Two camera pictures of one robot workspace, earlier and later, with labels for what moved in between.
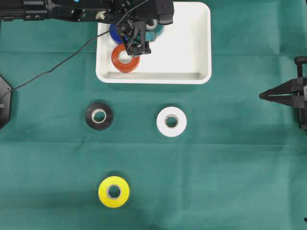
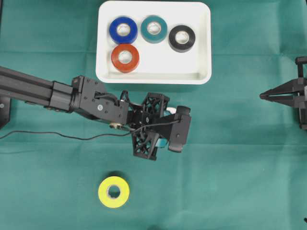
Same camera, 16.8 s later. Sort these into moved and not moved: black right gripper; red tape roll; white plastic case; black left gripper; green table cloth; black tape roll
Moved: black left gripper; black tape roll
Not moved: green table cloth; white plastic case; black right gripper; red tape roll
